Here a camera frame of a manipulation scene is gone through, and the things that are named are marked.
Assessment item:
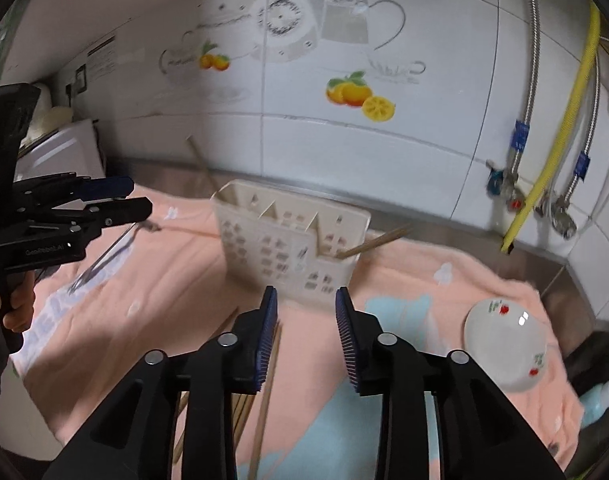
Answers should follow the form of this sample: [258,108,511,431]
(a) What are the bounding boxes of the braided steel hose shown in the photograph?
[555,35,603,211]
[502,0,541,186]

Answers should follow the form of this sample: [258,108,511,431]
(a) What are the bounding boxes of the cream plastic utensil holder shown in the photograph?
[211,179,371,306]

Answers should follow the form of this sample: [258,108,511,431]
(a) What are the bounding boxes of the metal angle valve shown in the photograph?
[535,192,578,240]
[486,157,528,211]

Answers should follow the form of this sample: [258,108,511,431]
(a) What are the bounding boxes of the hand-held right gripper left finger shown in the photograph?
[42,286,279,480]

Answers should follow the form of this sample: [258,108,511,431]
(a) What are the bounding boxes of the white bowl with red flowers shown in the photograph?
[463,297,548,393]

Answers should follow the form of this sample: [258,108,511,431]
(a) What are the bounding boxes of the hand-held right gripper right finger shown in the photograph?
[335,287,568,480]

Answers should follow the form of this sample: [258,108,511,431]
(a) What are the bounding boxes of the white rectangular appliance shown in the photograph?
[14,119,108,196]

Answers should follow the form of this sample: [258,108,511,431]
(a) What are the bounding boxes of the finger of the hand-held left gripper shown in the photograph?
[0,197,154,241]
[14,172,134,211]

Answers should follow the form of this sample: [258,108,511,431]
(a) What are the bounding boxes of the pink and blue towel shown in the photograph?
[12,182,585,480]

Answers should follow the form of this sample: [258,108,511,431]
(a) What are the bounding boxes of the person's left hand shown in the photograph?
[0,272,36,335]

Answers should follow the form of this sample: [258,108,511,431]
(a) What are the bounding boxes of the stainless steel spoon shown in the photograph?
[67,222,138,295]
[84,221,162,281]

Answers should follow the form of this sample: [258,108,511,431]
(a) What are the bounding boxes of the yellow gas hose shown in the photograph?
[501,1,601,255]

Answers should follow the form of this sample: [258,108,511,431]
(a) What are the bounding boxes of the black wall outlet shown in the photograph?
[64,65,88,96]

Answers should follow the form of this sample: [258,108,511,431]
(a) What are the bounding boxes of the cream round object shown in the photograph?
[27,82,75,143]

